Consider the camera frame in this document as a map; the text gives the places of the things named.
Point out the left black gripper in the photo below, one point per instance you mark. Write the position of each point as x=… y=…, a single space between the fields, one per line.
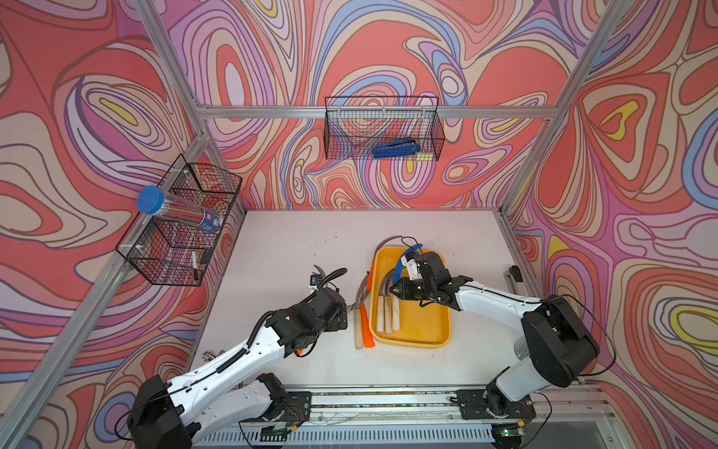
x=336 y=323

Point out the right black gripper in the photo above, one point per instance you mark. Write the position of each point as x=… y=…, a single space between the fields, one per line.
x=404 y=292

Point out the blue blade wooden sickle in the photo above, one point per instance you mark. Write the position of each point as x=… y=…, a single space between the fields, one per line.
x=392 y=309

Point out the wooden handle sickle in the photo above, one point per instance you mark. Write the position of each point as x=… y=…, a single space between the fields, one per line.
x=380 y=321
x=357 y=316

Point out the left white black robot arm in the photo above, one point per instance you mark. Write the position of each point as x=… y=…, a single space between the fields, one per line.
x=231 y=388

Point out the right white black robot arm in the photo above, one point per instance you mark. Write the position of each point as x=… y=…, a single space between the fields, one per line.
x=559 y=345

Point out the yellow plastic tray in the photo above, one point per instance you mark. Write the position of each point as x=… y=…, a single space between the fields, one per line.
x=421 y=328

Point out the black marker in basket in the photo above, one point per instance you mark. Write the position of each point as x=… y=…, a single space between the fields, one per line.
x=195 y=267

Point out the blue tool in basket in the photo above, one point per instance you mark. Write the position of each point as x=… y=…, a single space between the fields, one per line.
x=396 y=149

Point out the clear tube with blue cap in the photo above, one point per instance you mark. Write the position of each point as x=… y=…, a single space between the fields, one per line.
x=167 y=206

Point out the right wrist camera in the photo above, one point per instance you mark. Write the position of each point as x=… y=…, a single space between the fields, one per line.
x=412 y=268

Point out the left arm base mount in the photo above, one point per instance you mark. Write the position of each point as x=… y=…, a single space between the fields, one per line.
x=291 y=407

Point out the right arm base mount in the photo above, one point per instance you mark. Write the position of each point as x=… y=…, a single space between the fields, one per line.
x=482 y=403

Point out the black wire basket left wall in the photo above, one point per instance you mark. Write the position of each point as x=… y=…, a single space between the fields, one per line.
x=160 y=250

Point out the black wire basket wall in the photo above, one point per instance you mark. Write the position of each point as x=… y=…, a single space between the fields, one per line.
x=160 y=250
x=355 y=124

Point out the black wire basket back wall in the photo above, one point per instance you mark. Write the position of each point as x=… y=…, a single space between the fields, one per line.
x=355 y=124

